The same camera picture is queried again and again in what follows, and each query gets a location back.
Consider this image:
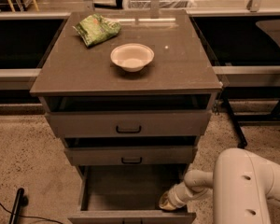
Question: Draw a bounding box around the white bowl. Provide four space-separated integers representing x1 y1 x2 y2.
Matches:
110 43 154 72

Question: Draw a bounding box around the grey middle drawer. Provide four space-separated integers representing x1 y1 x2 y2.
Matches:
64 136 199 166

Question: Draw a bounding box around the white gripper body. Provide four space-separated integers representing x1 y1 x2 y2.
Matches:
168 182 193 208

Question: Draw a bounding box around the wire mesh basket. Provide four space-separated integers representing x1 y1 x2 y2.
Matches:
123 0 197 9

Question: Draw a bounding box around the grey drawer cabinet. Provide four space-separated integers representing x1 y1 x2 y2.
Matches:
29 9 224 173

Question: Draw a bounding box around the black table leg with caster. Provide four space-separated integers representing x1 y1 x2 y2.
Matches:
223 97 247 149

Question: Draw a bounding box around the grey bottom drawer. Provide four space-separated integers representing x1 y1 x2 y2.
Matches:
69 164 196 224

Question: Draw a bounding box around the black stand leg left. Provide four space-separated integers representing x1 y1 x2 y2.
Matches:
8 188 29 224

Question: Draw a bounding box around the grey top drawer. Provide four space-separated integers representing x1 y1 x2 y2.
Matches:
39 94 218 139

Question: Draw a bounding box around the black floor cable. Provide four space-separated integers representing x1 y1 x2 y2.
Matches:
0 189 64 224

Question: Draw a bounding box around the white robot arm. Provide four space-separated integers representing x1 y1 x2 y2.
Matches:
160 15 280 224

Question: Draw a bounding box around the grey drawer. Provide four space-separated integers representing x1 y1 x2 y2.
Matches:
64 136 199 166
69 164 196 224
39 94 218 139

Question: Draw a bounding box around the green chip bag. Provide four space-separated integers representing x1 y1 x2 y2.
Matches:
74 14 121 48

